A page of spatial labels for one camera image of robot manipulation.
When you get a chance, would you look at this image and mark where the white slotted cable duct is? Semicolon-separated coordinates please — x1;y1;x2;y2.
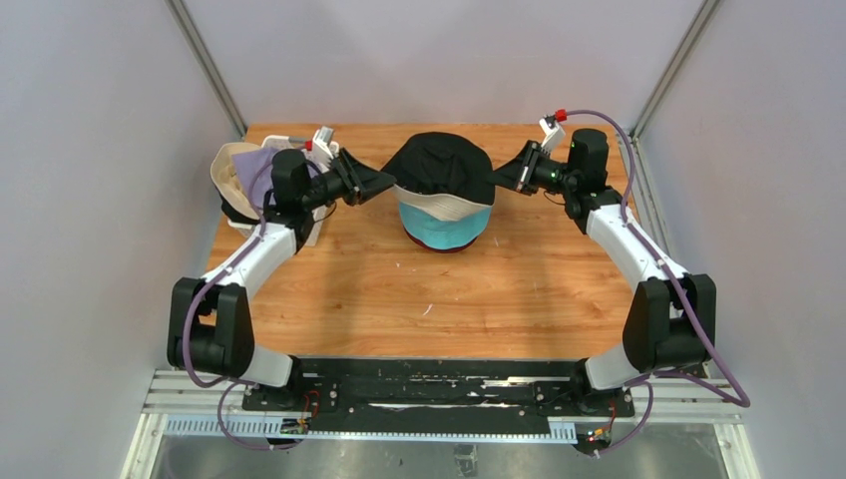
164;414;578;445

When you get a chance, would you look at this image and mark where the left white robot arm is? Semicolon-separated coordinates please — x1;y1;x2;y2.
166;149;395;412

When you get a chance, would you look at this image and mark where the teal bucket hat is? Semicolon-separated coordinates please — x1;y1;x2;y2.
398;204;492;241

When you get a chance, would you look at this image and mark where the white perforated plastic basket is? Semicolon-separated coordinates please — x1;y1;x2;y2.
218;135;327;232

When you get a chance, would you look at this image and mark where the lavender bucket hat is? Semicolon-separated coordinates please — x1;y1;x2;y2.
232;147;280;207

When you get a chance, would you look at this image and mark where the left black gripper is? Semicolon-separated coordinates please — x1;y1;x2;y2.
299;150;395;212

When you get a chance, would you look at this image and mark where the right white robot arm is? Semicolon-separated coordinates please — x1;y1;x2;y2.
488;129;716;416

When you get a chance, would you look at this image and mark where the maroon bucket hat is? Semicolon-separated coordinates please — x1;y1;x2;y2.
404;230;478;253

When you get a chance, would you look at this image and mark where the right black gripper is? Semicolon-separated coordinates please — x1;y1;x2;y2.
483;142;577;198

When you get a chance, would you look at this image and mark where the beige bucket hat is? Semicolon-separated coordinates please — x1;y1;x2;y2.
381;132;496;222

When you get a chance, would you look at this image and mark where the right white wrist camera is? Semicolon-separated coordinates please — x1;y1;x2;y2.
539;110;568;154

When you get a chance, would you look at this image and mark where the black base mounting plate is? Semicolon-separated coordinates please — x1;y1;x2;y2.
241;357;635;433

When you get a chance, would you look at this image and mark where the cream straw-coloured bucket hat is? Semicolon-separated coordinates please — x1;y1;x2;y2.
211;142;259;223

